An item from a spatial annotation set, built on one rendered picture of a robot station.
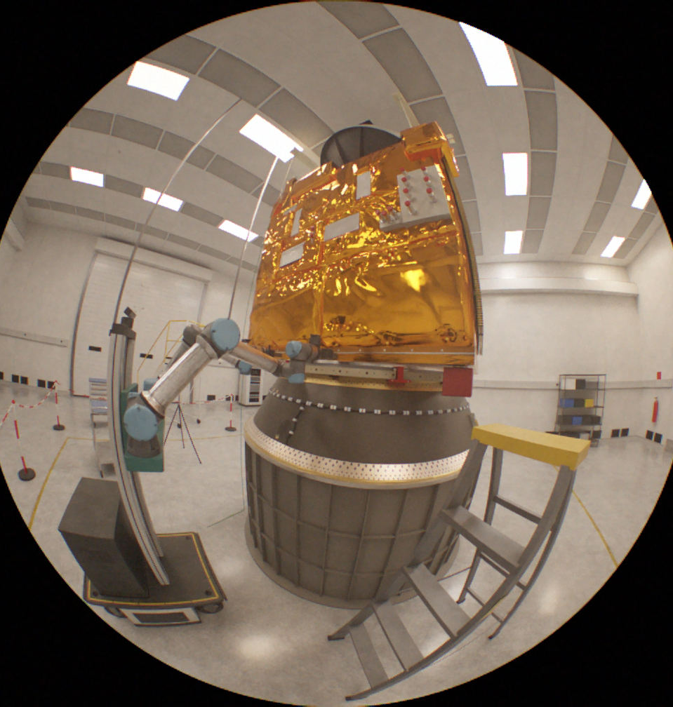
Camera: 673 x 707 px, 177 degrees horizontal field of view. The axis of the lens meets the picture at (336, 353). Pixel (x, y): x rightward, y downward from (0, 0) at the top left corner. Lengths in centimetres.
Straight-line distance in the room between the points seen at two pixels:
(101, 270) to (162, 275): 246
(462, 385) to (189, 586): 192
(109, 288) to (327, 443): 829
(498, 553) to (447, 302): 100
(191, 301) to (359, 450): 824
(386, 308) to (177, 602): 207
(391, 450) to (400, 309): 72
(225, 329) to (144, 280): 798
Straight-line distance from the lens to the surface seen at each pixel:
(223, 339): 76
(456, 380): 109
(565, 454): 65
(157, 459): 92
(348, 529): 132
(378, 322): 117
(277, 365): 105
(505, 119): 423
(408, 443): 119
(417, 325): 108
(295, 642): 177
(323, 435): 119
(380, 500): 119
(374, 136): 269
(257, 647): 177
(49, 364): 911
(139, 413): 74
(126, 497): 123
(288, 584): 199
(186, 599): 162
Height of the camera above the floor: 168
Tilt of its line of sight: 5 degrees up
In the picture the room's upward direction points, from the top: 4 degrees clockwise
